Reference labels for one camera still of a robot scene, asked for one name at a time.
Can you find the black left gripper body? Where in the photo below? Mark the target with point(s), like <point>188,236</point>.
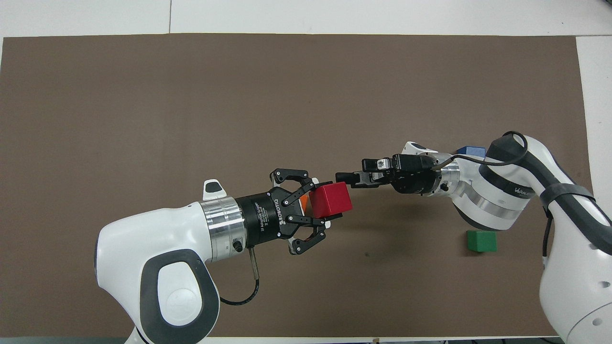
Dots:
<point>263,217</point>

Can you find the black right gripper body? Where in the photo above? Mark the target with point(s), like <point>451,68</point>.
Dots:
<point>418,181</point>

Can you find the red wooden block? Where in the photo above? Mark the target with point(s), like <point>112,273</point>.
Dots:
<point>331,199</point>

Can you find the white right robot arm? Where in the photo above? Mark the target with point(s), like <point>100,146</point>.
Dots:
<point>564,215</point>

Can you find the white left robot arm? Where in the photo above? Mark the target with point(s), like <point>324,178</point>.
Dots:
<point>158,267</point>

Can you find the orange wooden block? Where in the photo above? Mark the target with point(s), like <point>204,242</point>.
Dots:
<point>304,206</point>

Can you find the blue wooden block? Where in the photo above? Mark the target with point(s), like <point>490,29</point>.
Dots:
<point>471,152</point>

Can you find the green wooden block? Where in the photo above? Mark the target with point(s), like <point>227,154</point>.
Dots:
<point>482,241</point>

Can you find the brown table mat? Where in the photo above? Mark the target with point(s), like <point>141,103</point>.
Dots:
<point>239,95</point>

